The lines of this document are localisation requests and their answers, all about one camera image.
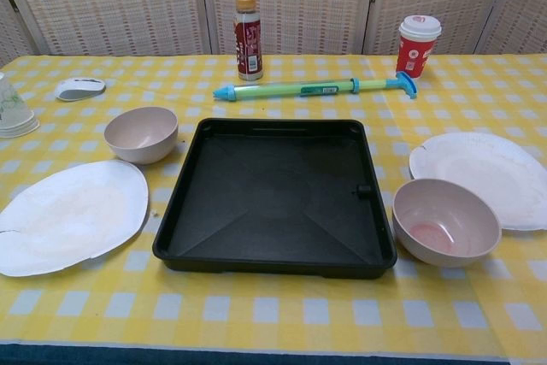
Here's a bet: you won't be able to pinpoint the plain beige bowl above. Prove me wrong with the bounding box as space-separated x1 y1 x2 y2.
103 106 179 165

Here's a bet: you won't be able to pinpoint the beige bowl with pink stain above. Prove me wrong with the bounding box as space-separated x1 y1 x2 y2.
391 178 502 268

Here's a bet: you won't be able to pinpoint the white paper plate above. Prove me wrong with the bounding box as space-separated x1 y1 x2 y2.
409 132 547 233
0 160 150 278

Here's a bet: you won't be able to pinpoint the black square plastic tray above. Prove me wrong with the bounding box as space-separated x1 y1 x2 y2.
152 117 398 280

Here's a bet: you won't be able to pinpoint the green and blue water squirter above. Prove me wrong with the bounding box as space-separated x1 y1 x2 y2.
213 71 417 103

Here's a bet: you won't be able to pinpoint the brown-label bottle with orange cap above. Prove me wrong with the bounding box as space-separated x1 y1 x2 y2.
232 0 263 82

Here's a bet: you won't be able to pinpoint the yellow checkered tablecloth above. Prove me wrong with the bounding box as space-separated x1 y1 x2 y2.
0 53 547 351

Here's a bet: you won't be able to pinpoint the red paper cup white lid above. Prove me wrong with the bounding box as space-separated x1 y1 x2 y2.
395 14 443 80

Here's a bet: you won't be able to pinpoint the white computer mouse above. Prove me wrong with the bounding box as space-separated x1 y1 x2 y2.
54 77 107 103

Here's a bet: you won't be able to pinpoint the woven beige folding screen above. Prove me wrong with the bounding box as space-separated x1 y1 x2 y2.
0 0 547 57

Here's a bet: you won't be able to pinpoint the stacked white paper cups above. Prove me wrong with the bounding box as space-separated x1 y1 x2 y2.
0 72 40 139

